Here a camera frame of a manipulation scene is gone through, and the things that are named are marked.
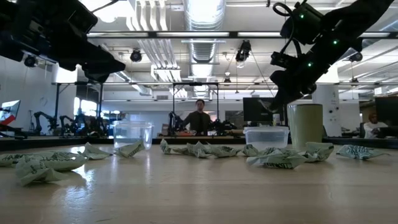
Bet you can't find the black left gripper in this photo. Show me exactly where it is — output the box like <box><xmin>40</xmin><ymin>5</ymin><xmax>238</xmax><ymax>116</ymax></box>
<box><xmin>0</xmin><ymin>29</ymin><xmax>126</xmax><ymax>84</ymax></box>

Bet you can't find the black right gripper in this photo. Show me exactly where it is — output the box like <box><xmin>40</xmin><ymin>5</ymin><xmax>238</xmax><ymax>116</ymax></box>
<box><xmin>264</xmin><ymin>46</ymin><xmax>330</xmax><ymax>113</ymax></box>

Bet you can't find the green white wrapper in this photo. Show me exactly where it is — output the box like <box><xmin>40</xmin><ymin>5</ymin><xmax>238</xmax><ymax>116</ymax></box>
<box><xmin>114</xmin><ymin>139</ymin><xmax>146</xmax><ymax>159</ymax></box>
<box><xmin>206</xmin><ymin>142</ymin><xmax>243</xmax><ymax>158</ymax></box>
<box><xmin>29</xmin><ymin>154</ymin><xmax>89</xmax><ymax>172</ymax></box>
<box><xmin>77</xmin><ymin>142</ymin><xmax>114</xmax><ymax>161</ymax></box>
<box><xmin>159</xmin><ymin>138</ymin><xmax>174</xmax><ymax>156</ymax></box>
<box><xmin>241</xmin><ymin>144</ymin><xmax>259</xmax><ymax>157</ymax></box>
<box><xmin>0</xmin><ymin>151</ymin><xmax>74</xmax><ymax>167</ymax></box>
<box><xmin>14</xmin><ymin>156</ymin><xmax>69</xmax><ymax>187</ymax></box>
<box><xmin>172</xmin><ymin>142</ymin><xmax>213</xmax><ymax>159</ymax></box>
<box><xmin>303</xmin><ymin>141</ymin><xmax>335</xmax><ymax>163</ymax></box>
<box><xmin>246</xmin><ymin>147</ymin><xmax>308</xmax><ymax>170</ymax></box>
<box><xmin>335</xmin><ymin>144</ymin><xmax>391</xmax><ymax>161</ymax></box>

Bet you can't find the black computer monitor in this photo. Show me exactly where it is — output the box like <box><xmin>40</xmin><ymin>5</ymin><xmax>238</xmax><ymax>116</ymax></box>
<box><xmin>243</xmin><ymin>97</ymin><xmax>285</xmax><ymax>127</ymax></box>
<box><xmin>374</xmin><ymin>96</ymin><xmax>398</xmax><ymax>127</ymax></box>

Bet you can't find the tall green paper cup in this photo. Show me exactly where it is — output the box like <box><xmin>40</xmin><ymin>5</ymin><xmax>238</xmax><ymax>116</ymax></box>
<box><xmin>286</xmin><ymin>103</ymin><xmax>324</xmax><ymax>147</ymax></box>

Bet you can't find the rectangular clear plastic container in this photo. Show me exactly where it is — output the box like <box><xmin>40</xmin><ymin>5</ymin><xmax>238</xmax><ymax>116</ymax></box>
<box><xmin>243</xmin><ymin>126</ymin><xmax>290</xmax><ymax>150</ymax></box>

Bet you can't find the white pillar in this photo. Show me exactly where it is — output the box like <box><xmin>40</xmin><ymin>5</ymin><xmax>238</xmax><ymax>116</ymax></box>
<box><xmin>312</xmin><ymin>67</ymin><xmax>343</xmax><ymax>138</ymax></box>

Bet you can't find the round clear plastic container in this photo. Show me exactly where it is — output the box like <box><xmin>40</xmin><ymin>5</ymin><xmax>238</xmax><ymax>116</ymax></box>
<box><xmin>112</xmin><ymin>120</ymin><xmax>154</xmax><ymax>150</ymax></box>

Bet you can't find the person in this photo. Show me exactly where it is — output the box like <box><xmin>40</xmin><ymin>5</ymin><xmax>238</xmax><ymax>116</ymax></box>
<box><xmin>182</xmin><ymin>99</ymin><xmax>213</xmax><ymax>137</ymax></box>
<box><xmin>363</xmin><ymin>112</ymin><xmax>389</xmax><ymax>139</ymax></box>

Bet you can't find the tilted computer screen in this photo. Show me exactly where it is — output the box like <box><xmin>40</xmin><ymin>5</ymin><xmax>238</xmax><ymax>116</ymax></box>
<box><xmin>0</xmin><ymin>100</ymin><xmax>21</xmax><ymax>126</ymax></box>

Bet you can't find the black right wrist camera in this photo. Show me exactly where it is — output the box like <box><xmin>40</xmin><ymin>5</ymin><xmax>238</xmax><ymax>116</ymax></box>
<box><xmin>269</xmin><ymin>50</ymin><xmax>293</xmax><ymax>68</ymax></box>

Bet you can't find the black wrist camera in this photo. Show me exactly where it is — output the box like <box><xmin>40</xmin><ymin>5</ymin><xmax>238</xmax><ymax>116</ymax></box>
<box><xmin>269</xmin><ymin>50</ymin><xmax>293</xmax><ymax>68</ymax></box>
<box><xmin>58</xmin><ymin>0</ymin><xmax>99</xmax><ymax>34</ymax></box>

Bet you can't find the black hanging camera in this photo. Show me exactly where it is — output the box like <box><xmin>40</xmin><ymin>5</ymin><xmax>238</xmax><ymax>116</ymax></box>
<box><xmin>24</xmin><ymin>55</ymin><xmax>38</xmax><ymax>68</ymax></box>
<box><xmin>129</xmin><ymin>49</ymin><xmax>143</xmax><ymax>63</ymax></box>
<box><xmin>348</xmin><ymin>51</ymin><xmax>364</xmax><ymax>63</ymax></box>

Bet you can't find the black background rig frame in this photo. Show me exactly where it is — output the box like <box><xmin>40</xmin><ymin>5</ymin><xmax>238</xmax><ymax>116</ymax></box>
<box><xmin>172</xmin><ymin>82</ymin><xmax>220</xmax><ymax>137</ymax></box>
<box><xmin>51</xmin><ymin>81</ymin><xmax>105</xmax><ymax>138</ymax></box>

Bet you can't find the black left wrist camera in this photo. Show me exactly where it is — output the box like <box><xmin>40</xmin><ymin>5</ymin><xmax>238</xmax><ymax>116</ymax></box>
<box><xmin>58</xmin><ymin>0</ymin><xmax>99</xmax><ymax>34</ymax></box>

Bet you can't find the black overhead camera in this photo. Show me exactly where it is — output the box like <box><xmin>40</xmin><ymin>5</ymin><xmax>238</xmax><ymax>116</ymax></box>
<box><xmin>234</xmin><ymin>40</ymin><xmax>252</xmax><ymax>68</ymax></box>

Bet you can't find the silver ventilation duct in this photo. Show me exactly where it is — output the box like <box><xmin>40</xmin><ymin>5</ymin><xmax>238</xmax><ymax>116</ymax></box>
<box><xmin>182</xmin><ymin>0</ymin><xmax>227</xmax><ymax>98</ymax></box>

